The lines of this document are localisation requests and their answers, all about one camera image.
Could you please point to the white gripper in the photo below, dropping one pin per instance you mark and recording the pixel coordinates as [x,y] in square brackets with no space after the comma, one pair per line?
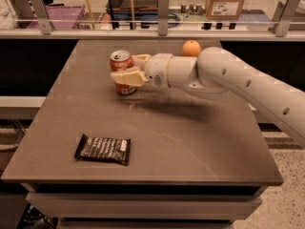
[157,68]

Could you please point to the red coke can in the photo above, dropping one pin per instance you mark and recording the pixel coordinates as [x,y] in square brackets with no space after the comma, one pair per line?
[121,60]

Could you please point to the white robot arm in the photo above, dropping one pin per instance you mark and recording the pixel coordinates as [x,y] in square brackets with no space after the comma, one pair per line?
[213,74]

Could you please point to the orange fruit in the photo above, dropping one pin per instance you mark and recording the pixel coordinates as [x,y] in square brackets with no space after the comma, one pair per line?
[191,48]

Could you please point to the black snack bar wrapper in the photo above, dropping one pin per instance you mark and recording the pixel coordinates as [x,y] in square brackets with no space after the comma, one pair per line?
[104,149]

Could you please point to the purple plastic crate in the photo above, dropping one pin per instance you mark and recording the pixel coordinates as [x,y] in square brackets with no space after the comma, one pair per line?
[65,17]

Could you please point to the cardboard box with label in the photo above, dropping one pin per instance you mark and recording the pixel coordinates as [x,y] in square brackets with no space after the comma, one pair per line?
[223,9]

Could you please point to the glass railing panel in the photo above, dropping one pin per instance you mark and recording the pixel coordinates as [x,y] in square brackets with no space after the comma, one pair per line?
[142,15]

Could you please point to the metal railing post middle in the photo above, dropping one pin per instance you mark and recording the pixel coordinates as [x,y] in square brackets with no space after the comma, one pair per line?
[163,13]

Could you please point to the metal railing post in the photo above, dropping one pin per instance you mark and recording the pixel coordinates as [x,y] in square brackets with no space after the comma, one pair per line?
[289,15]
[163,13]
[43,21]

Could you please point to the metal railing post left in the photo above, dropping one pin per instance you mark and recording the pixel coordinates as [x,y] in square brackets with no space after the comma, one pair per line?
[43,21]

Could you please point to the metal railing post right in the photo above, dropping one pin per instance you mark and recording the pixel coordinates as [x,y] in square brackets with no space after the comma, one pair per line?
[289,15]

